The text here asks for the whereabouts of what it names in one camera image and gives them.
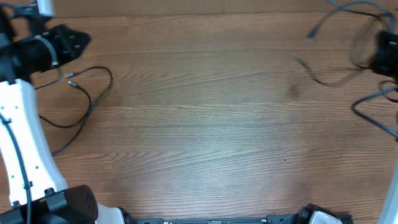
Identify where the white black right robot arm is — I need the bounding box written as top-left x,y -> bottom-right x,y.
371,31 -> 397,224

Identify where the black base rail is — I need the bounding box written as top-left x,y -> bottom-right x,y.
121,203 -> 354,224

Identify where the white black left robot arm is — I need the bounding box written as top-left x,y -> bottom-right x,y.
1,1 -> 132,223

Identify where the black usb cable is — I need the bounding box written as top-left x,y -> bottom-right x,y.
39,66 -> 113,156
292,0 -> 398,88

